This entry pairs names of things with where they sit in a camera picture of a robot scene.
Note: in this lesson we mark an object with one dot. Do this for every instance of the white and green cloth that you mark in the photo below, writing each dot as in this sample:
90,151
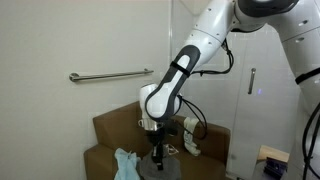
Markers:
190,140

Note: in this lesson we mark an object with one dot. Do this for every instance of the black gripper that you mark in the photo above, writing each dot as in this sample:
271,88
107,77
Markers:
156,137

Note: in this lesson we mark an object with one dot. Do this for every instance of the blue cloth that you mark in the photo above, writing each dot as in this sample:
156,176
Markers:
126,165

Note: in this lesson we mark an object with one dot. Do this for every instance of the metal wall grab bar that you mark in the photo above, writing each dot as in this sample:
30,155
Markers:
106,75

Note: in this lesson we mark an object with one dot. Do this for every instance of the dark blue clamp object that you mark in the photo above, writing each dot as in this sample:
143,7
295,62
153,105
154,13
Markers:
275,166

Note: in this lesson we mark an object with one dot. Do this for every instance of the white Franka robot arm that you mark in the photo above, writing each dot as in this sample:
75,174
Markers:
293,40

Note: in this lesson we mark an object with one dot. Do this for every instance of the brown leather couch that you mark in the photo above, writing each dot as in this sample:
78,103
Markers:
113,130

